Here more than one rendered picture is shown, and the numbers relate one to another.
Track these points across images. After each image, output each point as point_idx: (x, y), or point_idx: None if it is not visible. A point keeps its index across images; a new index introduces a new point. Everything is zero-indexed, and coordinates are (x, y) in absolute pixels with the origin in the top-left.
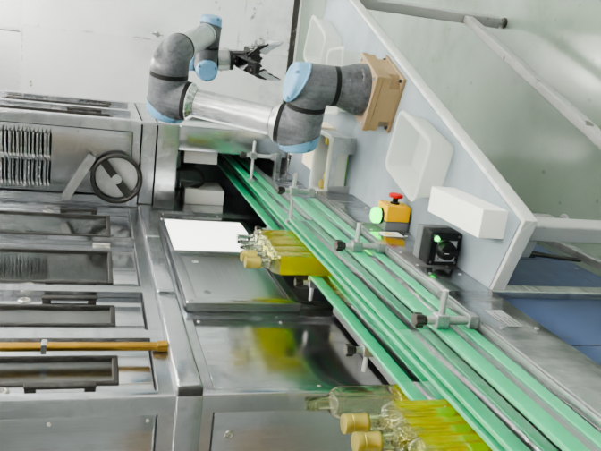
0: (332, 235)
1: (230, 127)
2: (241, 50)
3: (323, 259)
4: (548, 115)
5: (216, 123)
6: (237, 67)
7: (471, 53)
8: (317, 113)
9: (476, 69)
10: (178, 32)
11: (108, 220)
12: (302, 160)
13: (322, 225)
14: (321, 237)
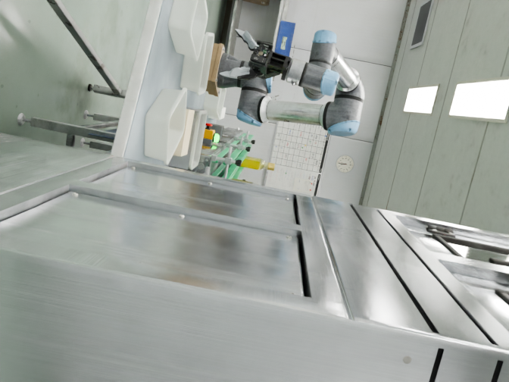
0: (238, 154)
1: (204, 189)
2: (273, 51)
3: (233, 173)
4: (1, 33)
5: (221, 201)
6: (277, 75)
7: None
8: None
9: None
10: (351, 67)
11: None
12: (181, 154)
13: (237, 155)
14: (221, 172)
